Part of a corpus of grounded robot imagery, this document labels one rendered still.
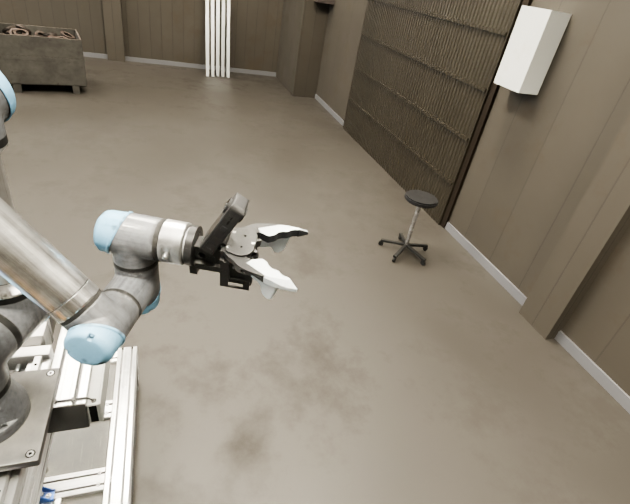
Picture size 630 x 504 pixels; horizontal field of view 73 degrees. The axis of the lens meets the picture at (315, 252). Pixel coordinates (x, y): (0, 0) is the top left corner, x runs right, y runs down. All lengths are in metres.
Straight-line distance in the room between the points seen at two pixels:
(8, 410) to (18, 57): 6.48
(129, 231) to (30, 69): 6.59
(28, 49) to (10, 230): 6.58
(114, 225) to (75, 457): 1.49
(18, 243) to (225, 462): 1.75
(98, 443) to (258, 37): 8.61
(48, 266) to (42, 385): 0.45
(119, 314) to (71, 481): 1.38
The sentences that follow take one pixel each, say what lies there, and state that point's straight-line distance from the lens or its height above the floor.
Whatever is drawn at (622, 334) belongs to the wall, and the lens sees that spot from 3.41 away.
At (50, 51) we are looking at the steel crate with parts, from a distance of 7.25.
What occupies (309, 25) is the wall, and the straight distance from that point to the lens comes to 8.39.
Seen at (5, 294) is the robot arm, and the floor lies 1.41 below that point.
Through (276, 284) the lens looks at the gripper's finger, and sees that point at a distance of 0.68.
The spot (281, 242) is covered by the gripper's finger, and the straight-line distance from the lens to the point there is 0.80.
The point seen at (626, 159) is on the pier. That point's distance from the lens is 3.23.
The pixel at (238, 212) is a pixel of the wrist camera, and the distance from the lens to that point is 0.67.
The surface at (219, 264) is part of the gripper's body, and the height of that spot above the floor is 1.54.
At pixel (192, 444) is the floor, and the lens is 2.35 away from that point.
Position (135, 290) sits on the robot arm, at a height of 1.49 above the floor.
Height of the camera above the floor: 1.98
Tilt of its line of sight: 33 degrees down
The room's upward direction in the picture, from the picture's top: 11 degrees clockwise
